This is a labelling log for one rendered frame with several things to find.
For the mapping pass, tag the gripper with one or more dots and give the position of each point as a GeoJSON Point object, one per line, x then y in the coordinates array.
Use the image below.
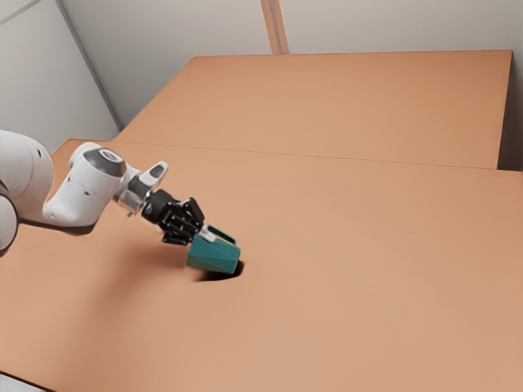
{"type": "Point", "coordinates": [164, 207]}

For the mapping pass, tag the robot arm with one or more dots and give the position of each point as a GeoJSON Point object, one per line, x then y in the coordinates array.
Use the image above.
{"type": "Point", "coordinates": [81, 188]}

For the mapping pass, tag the teal faceted mug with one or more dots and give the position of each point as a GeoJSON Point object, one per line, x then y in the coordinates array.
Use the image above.
{"type": "Point", "coordinates": [214, 255]}

